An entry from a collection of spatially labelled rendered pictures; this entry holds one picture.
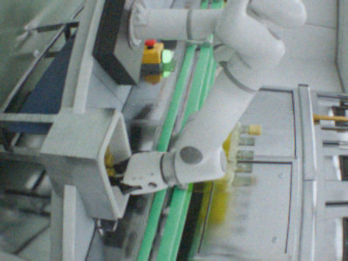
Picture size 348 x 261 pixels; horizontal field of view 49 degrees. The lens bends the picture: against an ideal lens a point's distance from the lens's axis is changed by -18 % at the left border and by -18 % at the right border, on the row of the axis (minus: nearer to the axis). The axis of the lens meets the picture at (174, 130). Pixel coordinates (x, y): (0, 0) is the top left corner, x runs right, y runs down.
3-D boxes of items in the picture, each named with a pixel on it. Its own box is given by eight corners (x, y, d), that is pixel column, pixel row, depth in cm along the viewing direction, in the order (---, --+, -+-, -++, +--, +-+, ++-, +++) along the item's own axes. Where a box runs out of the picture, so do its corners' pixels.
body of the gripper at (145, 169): (174, 195, 104) (130, 199, 108) (182, 164, 111) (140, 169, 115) (161, 173, 99) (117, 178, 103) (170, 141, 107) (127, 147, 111)
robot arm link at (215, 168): (208, 124, 93) (216, 103, 101) (159, 132, 97) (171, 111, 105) (226, 184, 99) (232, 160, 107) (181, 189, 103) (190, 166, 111)
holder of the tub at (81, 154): (94, 227, 113) (120, 232, 111) (64, 155, 95) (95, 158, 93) (108, 183, 125) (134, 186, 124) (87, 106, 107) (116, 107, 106)
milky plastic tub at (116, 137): (90, 217, 109) (121, 222, 107) (66, 155, 95) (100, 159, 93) (106, 171, 122) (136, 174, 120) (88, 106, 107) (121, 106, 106)
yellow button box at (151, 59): (138, 70, 150) (160, 70, 149) (136, 52, 145) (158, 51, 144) (144, 59, 155) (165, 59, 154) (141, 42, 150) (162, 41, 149)
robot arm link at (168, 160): (182, 194, 103) (170, 196, 104) (188, 167, 109) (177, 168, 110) (169, 172, 99) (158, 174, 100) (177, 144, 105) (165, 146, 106)
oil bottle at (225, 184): (161, 191, 133) (234, 195, 129) (159, 178, 130) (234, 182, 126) (165, 177, 138) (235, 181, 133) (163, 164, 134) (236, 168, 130)
